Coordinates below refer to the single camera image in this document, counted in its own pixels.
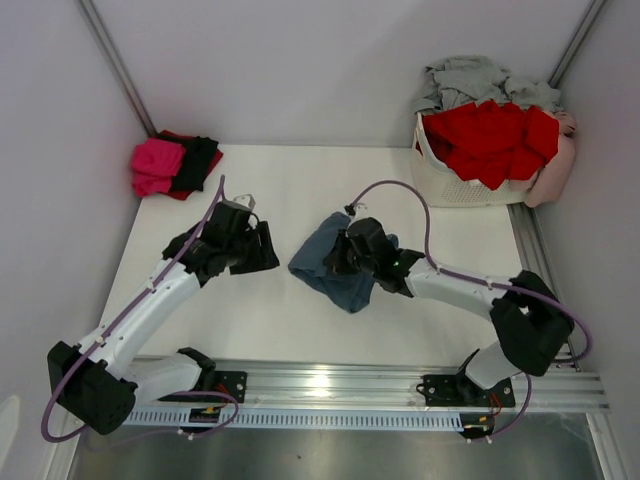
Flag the blue-grey t-shirt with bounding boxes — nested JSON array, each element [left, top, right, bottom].
[[288, 212, 374, 314]]

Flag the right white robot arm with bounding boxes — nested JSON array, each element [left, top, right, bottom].
[[324, 218, 575, 406]]

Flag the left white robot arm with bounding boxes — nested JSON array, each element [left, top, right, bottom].
[[45, 195, 279, 435]]

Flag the folded black t-shirt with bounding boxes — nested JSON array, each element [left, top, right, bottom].
[[171, 137, 218, 192]]

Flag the white laundry basket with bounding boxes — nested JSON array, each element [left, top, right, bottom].
[[410, 113, 526, 208]]

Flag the folded pink t-shirt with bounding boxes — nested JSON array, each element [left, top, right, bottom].
[[131, 138, 186, 198]]

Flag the red t-shirt in basket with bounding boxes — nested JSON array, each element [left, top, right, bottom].
[[422, 100, 560, 190]]

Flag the grey t-shirt in basket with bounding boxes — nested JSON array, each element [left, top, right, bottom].
[[412, 55, 562, 114]]

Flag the light pink garment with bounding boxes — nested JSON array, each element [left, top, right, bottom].
[[524, 111, 577, 208]]

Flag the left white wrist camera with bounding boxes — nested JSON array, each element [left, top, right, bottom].
[[233, 194, 256, 211]]

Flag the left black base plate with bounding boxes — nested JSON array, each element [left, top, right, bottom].
[[193, 370, 248, 404]]

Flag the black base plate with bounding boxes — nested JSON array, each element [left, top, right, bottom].
[[415, 374, 516, 408], [193, 370, 248, 404]]

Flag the aluminium mounting rail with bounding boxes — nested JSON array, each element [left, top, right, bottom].
[[216, 360, 610, 413]]

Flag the right side aluminium rail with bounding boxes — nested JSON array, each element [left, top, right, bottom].
[[507, 203, 584, 372]]

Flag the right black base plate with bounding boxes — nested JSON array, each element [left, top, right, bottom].
[[415, 374, 516, 408]]

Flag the white slotted cable duct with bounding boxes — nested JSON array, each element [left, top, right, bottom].
[[124, 406, 463, 432]]

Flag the left corner aluminium post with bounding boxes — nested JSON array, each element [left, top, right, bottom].
[[75, 0, 157, 137]]

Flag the corner aluminium post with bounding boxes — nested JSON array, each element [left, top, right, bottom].
[[75, 0, 157, 137], [547, 0, 611, 89]]

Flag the right corner aluminium post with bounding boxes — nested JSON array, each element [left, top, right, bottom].
[[547, 0, 611, 89]]

